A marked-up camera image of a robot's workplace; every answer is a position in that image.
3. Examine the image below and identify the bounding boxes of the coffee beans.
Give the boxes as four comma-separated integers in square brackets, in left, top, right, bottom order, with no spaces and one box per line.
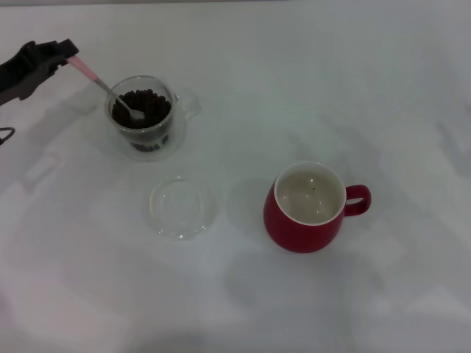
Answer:
[130,134,170,154]
[111,88,172,129]

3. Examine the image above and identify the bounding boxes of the red mug white inside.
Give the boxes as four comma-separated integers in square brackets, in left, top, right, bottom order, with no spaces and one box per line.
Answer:
[263,160,372,255]

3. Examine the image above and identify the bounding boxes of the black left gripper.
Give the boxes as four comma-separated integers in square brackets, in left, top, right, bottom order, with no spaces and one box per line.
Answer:
[0,38,80,107]

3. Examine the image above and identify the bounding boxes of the clear double-wall glass cup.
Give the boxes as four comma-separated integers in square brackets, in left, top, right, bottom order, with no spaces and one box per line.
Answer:
[105,75,200,143]

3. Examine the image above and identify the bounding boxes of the small clear glass dish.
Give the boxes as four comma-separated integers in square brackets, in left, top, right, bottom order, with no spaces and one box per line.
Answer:
[146,176,219,241]

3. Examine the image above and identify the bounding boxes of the pink-handled metal spoon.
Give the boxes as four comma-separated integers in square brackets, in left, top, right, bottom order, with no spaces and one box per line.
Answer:
[69,56,146,121]

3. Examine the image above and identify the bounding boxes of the clear glass saucer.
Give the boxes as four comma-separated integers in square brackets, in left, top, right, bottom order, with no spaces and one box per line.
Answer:
[105,91,189,162]

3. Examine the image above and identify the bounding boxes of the coffee beans on saucer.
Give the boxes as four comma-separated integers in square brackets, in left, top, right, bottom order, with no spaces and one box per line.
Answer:
[130,134,170,154]

